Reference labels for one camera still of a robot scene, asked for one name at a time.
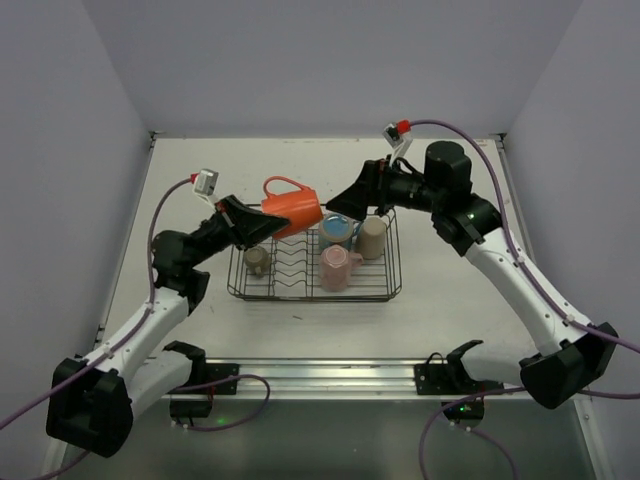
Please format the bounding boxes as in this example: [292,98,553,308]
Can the blue butterfly mug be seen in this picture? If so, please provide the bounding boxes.
[318,212,362,251]

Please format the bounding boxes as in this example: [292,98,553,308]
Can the beige tumbler cup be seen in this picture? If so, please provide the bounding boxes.
[355,217,386,260]

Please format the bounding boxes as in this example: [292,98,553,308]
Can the orange mug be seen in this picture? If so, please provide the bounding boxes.
[261,176,324,240]

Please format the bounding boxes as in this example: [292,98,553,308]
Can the pink faceted mug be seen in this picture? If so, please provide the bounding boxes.
[319,245,364,292]

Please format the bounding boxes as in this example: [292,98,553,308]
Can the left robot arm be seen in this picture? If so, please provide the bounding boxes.
[46,195,289,458]

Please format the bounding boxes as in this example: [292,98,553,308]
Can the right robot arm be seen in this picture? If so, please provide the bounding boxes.
[327,141,616,409]

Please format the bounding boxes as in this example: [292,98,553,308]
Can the small olive green mug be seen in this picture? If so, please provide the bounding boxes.
[243,246,271,277]

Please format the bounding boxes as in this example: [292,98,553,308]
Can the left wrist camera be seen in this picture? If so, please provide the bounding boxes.
[191,168,219,207]

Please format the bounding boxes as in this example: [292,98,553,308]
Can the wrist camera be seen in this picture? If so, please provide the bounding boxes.
[191,168,219,207]
[383,119,413,161]

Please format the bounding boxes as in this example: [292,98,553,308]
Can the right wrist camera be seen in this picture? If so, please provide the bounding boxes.
[383,119,413,161]

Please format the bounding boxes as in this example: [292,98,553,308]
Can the dark wire dish rack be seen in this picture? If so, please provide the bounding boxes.
[227,210,402,302]

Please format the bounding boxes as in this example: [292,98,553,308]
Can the left black base bracket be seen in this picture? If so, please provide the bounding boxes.
[163,341,240,426]

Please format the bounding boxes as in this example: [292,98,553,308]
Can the black base bracket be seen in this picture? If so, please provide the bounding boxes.
[413,340,504,428]
[163,341,240,426]

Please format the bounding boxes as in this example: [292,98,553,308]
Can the right black base bracket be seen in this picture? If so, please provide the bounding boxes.
[413,340,504,428]

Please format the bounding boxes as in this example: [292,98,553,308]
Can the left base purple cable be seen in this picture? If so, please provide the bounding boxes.
[172,374,272,432]

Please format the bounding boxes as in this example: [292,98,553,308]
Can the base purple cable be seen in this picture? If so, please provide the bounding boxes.
[172,374,272,432]
[417,384,526,480]

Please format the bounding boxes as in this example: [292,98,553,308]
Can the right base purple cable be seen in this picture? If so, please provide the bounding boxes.
[417,384,526,480]

